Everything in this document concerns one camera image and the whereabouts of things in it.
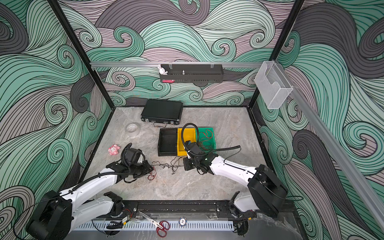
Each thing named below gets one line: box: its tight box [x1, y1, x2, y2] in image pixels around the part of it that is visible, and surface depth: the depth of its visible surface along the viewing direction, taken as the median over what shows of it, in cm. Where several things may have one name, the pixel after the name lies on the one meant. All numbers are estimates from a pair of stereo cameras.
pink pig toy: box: [108, 144, 120, 156], surface depth 94 cm
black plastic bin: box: [157, 128, 178, 157], surface depth 99 cm
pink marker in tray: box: [162, 79, 176, 83], surface depth 92 cm
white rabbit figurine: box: [157, 64, 168, 75], surface depth 87 cm
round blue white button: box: [178, 217, 188, 226], surface depth 71 cm
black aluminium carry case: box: [140, 98, 184, 128], surface depth 112 cm
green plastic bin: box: [198, 127, 216, 154], surface depth 97 cm
